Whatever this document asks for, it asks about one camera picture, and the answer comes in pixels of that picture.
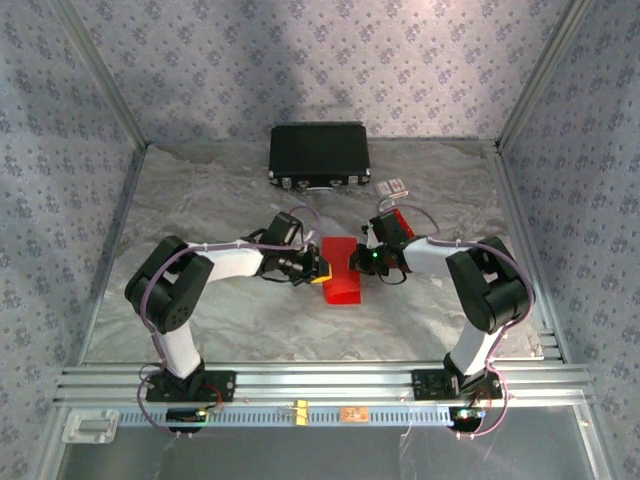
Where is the red tube with silver cap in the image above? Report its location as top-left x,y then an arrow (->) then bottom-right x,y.
378,197 -> 417,237

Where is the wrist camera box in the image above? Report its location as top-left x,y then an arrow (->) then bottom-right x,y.
262,211 -> 306,250
367,212 -> 407,247

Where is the aluminium frame post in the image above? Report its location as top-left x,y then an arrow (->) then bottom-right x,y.
493,0 -> 595,150
49,0 -> 150,149

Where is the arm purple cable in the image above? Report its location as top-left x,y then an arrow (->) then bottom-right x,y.
394,202 -> 537,442
135,204 -> 324,441

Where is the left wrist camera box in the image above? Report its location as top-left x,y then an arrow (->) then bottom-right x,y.
262,211 -> 306,250

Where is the slotted grey cable duct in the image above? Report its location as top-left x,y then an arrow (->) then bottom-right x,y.
117,405 -> 454,429

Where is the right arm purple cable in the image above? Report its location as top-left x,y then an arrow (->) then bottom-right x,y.
394,202 -> 537,442

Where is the red paper sheet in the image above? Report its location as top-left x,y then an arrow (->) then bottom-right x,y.
320,235 -> 363,306

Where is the small white red card box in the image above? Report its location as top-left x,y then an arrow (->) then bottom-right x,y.
373,178 -> 409,199

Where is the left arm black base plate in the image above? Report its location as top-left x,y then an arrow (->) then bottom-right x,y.
145,369 -> 237,404

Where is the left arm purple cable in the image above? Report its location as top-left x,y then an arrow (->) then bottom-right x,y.
135,204 -> 324,441

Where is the black hard case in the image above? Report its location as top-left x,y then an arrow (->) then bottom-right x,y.
268,121 -> 372,194

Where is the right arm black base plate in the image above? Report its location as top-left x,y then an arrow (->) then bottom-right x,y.
411,368 -> 504,401

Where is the glossy grey panel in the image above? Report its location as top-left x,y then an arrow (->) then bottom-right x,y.
54,427 -> 614,480

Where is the grey metal bracket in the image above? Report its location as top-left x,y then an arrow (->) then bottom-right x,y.
61,408 -> 121,445

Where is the long aluminium mounting rail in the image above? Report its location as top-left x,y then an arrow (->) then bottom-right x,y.
53,363 -> 594,404

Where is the aluminium side rail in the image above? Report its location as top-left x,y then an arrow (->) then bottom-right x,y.
74,143 -> 151,369
491,143 -> 571,364

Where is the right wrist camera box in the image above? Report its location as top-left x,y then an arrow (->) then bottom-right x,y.
367,212 -> 407,247

